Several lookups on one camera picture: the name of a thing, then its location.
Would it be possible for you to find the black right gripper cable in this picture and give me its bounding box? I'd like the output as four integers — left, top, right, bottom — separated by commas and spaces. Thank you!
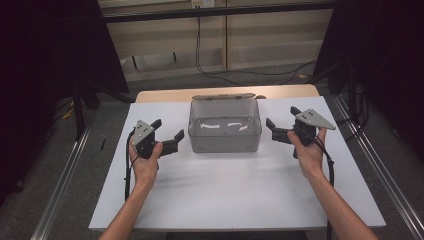
311, 134, 336, 240

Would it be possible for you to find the black curtain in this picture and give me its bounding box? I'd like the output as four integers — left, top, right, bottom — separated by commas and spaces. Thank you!
312, 0, 424, 164
0, 0, 130, 204

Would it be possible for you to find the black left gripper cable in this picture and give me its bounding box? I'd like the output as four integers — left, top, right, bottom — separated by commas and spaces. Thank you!
123, 130, 137, 202

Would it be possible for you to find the transparent grey lidded plastic box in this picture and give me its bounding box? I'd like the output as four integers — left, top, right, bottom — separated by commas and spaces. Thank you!
187, 92, 263, 154

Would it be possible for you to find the black metal stand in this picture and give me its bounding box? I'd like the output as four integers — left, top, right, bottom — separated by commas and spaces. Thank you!
72, 81, 102, 142

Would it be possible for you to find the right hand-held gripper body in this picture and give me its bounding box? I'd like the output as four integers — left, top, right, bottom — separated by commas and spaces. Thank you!
291, 108, 337, 160

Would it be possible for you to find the person's left hand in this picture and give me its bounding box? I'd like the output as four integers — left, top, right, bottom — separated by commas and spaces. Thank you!
128, 141, 164, 188

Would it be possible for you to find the aluminium floor rail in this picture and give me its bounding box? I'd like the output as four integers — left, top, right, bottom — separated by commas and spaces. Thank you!
332, 94, 424, 240
30, 121, 95, 240

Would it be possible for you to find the white wall power outlet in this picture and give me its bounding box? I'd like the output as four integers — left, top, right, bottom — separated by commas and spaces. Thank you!
191, 0, 216, 10

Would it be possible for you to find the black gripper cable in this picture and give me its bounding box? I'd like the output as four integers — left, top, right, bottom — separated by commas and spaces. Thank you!
123, 130, 137, 202
311, 134, 336, 240

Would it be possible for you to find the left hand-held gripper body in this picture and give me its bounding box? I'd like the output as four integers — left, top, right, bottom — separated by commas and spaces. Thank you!
130, 119, 164, 160

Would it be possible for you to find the long wooden cabinet counter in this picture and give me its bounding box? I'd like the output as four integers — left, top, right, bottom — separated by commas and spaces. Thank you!
99, 0, 335, 82

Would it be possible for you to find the light wooden table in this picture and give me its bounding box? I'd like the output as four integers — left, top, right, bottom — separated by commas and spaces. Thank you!
135, 83, 321, 104

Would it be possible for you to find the black power cable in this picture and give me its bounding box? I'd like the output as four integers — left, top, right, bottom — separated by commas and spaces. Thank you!
194, 16, 318, 86

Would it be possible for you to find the person's right hand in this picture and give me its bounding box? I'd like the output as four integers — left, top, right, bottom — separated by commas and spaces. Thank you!
287, 127, 328, 181

